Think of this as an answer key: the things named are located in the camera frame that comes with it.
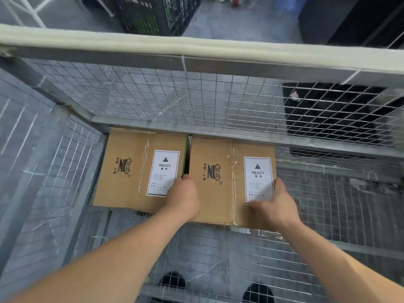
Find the metal wire cage cart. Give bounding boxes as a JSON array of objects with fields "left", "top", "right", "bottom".
[{"left": 0, "top": 23, "right": 404, "bottom": 303}]

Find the large pale blue jug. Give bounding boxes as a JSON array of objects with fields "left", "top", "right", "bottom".
[{"left": 274, "top": 0, "right": 308, "bottom": 15}]

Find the large labelled cardboard box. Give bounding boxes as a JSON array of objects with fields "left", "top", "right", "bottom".
[
  {"left": 189, "top": 137, "right": 279, "bottom": 231},
  {"left": 93, "top": 128, "right": 191, "bottom": 214}
]

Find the person's left hand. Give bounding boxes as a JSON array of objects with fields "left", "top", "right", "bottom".
[{"left": 164, "top": 174, "right": 202, "bottom": 223}]

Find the person's right forearm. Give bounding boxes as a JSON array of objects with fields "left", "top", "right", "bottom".
[{"left": 277, "top": 221, "right": 404, "bottom": 303}]

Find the person's left forearm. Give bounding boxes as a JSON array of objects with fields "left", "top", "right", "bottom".
[{"left": 6, "top": 211, "right": 187, "bottom": 303}]

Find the white metal stool frame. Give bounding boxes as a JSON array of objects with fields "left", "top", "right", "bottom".
[{"left": 0, "top": 0, "right": 115, "bottom": 29}]

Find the heap of mixed rubbish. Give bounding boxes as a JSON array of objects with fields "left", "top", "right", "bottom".
[{"left": 219, "top": 0, "right": 253, "bottom": 8}]

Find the black plastic crate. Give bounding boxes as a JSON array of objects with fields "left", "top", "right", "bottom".
[
  {"left": 112, "top": 0, "right": 202, "bottom": 37},
  {"left": 79, "top": 0, "right": 119, "bottom": 16}
]

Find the person's right hand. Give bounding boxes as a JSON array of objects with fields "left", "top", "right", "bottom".
[{"left": 247, "top": 178, "right": 303, "bottom": 232}]

